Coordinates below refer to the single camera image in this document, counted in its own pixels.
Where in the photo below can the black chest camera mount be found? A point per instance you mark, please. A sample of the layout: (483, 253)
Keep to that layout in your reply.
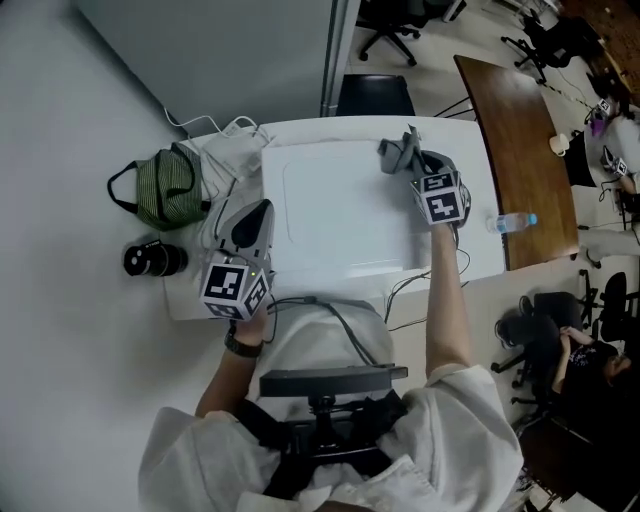
(325, 382)

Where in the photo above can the white cup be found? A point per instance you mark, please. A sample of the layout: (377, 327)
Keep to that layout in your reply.
(558, 144)

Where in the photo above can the person's white shirt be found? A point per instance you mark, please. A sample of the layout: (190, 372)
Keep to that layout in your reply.
(450, 425)

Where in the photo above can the brown wooden table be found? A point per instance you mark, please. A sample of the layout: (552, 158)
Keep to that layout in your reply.
(525, 165)

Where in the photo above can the black square chair seat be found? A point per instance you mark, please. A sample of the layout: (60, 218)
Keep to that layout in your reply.
(375, 95)

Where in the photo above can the person's left forearm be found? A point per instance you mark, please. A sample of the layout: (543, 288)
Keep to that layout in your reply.
(225, 380)

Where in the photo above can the dark wristwatch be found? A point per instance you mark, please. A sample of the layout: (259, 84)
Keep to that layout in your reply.
(242, 347)

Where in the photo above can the white plastic bag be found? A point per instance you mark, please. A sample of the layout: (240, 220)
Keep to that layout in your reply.
(225, 160)

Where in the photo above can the grey cloth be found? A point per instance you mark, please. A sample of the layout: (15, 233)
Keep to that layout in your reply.
(397, 150)

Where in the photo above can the person's right forearm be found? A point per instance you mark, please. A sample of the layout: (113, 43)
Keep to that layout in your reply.
(447, 310)

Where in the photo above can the white power strip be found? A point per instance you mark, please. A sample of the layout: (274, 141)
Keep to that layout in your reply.
(240, 131)

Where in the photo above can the black office chair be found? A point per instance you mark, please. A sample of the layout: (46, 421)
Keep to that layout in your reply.
(612, 295)
(395, 31)
(550, 45)
(580, 165)

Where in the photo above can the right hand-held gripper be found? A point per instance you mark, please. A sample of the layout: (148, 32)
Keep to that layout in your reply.
(442, 205)

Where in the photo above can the clear plastic water bottle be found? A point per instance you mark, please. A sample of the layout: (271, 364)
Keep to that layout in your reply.
(510, 222)

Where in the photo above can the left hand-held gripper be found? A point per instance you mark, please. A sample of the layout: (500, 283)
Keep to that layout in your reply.
(225, 287)

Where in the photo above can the green striped bag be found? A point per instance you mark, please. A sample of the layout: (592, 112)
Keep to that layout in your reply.
(170, 190)

